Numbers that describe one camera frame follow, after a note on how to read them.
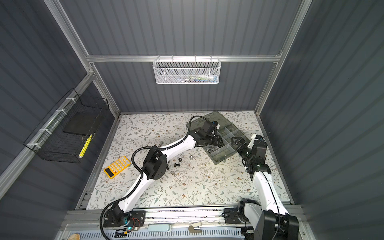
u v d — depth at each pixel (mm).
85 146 686
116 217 637
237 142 741
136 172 895
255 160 631
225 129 1059
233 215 740
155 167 607
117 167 899
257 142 657
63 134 718
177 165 915
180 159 937
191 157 960
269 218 401
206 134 776
